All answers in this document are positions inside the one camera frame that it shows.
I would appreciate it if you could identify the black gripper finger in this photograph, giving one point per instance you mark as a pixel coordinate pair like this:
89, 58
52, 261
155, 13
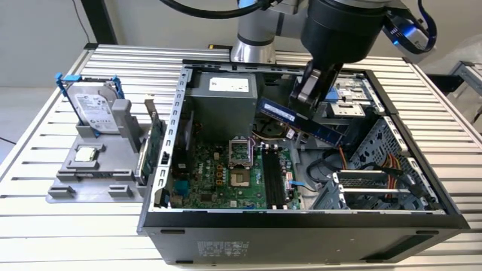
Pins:
306, 87
328, 82

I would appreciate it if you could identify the blue RAM stick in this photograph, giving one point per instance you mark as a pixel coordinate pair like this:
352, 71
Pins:
280, 110

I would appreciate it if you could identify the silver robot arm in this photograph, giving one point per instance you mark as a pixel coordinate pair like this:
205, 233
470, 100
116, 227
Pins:
255, 31

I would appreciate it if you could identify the blue drive latch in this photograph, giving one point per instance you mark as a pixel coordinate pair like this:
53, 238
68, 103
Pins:
331, 94

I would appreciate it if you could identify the metal drive cage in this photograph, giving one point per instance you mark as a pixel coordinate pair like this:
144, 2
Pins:
346, 110

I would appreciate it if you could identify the grey power supply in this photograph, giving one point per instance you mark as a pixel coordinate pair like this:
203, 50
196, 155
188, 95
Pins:
221, 113

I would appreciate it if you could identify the small yellow black plug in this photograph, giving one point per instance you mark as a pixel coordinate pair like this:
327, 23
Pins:
216, 47

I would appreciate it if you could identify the clear plastic sheet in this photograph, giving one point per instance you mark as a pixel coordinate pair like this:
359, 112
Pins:
463, 50

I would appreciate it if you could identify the metal disk bay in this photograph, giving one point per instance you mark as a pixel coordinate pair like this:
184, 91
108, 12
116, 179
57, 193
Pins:
360, 180

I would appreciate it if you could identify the CPU socket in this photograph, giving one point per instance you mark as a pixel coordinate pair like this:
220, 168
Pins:
240, 178

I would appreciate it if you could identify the black case fan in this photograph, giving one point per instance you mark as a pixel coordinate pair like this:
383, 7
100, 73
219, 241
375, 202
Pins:
183, 141

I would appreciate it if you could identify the green motherboard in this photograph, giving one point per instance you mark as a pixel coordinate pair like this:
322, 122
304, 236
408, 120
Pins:
240, 194

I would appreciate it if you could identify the green graphics card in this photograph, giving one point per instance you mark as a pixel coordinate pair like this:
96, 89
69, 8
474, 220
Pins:
152, 152

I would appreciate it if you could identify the black PC case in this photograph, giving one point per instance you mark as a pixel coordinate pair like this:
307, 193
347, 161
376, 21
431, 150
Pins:
263, 242

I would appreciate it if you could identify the hard disk in blue carrier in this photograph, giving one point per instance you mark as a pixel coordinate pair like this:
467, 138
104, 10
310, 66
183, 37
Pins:
92, 110

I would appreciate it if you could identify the grey parts rack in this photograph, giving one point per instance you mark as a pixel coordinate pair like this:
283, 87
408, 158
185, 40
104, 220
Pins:
112, 161

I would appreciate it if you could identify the silver CPU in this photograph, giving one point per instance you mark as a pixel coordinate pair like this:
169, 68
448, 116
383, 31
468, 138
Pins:
85, 154

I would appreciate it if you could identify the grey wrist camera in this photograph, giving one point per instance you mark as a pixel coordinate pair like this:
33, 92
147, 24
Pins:
418, 36

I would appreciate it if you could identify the aluminium frame cart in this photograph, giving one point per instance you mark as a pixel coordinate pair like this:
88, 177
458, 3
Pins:
468, 76

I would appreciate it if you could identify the black frame post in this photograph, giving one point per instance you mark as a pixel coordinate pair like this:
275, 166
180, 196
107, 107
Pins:
99, 22

